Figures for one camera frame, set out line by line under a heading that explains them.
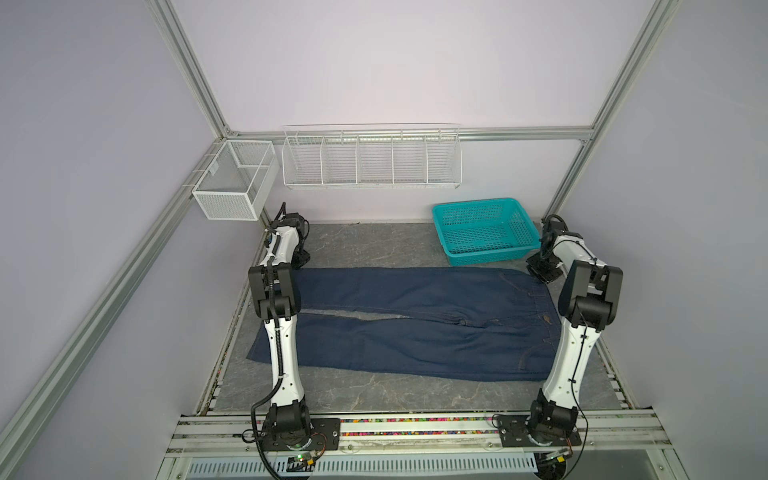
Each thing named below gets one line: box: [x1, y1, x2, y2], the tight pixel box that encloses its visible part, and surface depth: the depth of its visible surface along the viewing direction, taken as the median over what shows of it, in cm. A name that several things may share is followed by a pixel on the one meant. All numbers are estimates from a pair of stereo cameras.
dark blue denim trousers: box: [246, 267, 564, 382], surface depth 93 cm
